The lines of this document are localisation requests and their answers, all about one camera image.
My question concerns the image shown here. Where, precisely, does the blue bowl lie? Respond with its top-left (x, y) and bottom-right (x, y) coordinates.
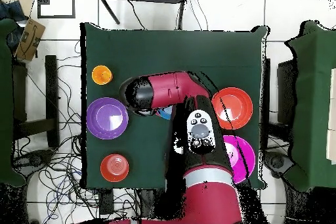
top-left (155, 105), bottom-right (174, 120)

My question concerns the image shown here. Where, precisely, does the purple bowl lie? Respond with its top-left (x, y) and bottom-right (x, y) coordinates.
top-left (86, 97), bottom-right (129, 140)

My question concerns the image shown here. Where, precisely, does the dark green tablecloth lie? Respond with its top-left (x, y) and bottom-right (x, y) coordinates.
top-left (79, 22), bottom-right (268, 190)

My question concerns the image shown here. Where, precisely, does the large orange bowl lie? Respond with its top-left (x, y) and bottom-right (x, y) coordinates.
top-left (211, 87), bottom-right (254, 131)

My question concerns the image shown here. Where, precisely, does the yellow cup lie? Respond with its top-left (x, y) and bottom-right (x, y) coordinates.
top-left (91, 64), bottom-right (114, 86)

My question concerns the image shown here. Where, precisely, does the small orange bowl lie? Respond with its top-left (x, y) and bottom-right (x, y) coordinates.
top-left (100, 153), bottom-right (130, 183)

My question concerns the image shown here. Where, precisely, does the pink bowl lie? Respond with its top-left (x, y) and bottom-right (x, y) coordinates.
top-left (222, 135), bottom-right (256, 185)

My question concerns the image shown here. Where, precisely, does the green cloth side table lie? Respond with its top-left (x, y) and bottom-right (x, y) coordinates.
top-left (284, 20), bottom-right (336, 192)
top-left (0, 18), bottom-right (27, 188)

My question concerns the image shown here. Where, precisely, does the cardboard box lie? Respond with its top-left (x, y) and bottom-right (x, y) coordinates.
top-left (14, 18), bottom-right (46, 62)

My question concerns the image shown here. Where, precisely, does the white paper sheet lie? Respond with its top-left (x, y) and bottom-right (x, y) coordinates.
top-left (325, 68), bottom-right (336, 166)

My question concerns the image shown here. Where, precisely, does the blue cloth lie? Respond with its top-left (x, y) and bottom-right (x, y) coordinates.
top-left (0, 0), bottom-right (28, 22)

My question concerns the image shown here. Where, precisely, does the black bench frame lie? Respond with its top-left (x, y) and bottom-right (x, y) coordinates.
top-left (11, 55), bottom-right (60, 148)

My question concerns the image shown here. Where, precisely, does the grey pedestal foot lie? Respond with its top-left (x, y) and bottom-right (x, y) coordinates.
top-left (263, 150), bottom-right (295, 179)

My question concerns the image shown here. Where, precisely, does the black pedestal foot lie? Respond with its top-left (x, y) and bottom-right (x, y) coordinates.
top-left (11, 148), bottom-right (54, 176)

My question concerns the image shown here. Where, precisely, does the black square frame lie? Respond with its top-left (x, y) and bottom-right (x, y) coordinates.
top-left (37, 0), bottom-right (76, 19)

